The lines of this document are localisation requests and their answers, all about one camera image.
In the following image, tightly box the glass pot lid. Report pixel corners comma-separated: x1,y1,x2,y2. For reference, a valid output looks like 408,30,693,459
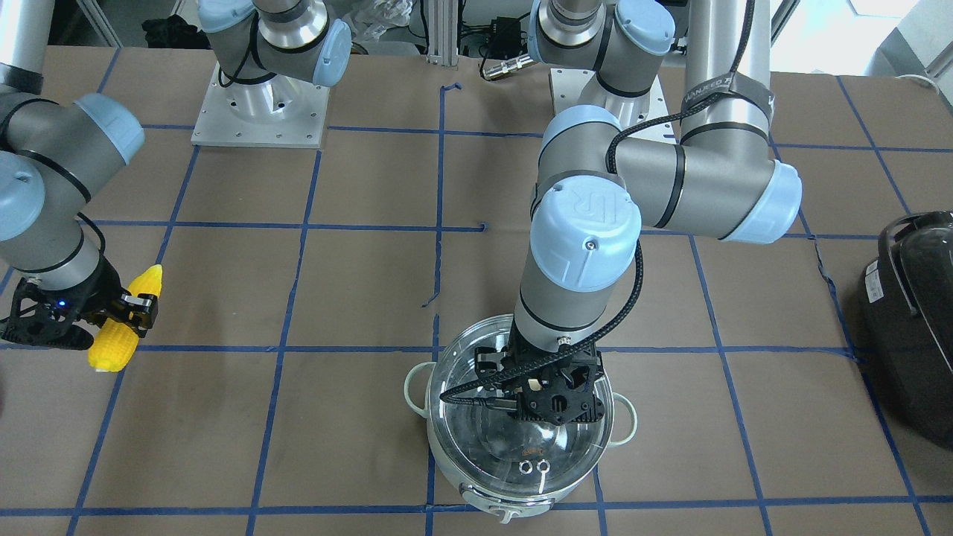
427,315,616,496

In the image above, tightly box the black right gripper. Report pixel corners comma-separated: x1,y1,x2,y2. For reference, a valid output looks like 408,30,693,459
2,257,159,351

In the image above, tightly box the silver metal connector plug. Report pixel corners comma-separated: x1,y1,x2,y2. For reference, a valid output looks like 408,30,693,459
479,54,537,82

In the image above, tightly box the pale green steel pot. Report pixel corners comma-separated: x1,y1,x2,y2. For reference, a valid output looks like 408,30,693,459
405,315,640,525

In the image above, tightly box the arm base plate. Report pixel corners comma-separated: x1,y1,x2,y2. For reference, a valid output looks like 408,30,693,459
191,66,330,149
550,68,669,128

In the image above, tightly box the yellow corn cob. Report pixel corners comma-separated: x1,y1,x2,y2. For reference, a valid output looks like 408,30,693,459
88,264,163,372

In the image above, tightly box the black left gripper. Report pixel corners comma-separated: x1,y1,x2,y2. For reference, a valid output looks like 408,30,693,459
474,343,605,425

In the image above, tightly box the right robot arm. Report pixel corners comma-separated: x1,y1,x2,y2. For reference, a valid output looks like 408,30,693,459
1,1,353,352

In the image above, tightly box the black rice cooker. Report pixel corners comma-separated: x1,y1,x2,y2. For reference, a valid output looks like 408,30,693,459
860,211,952,449

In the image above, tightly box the aluminium frame post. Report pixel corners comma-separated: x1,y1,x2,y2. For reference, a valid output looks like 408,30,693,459
426,0,460,68

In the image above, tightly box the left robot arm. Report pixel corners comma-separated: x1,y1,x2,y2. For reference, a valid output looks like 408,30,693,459
440,1,803,425

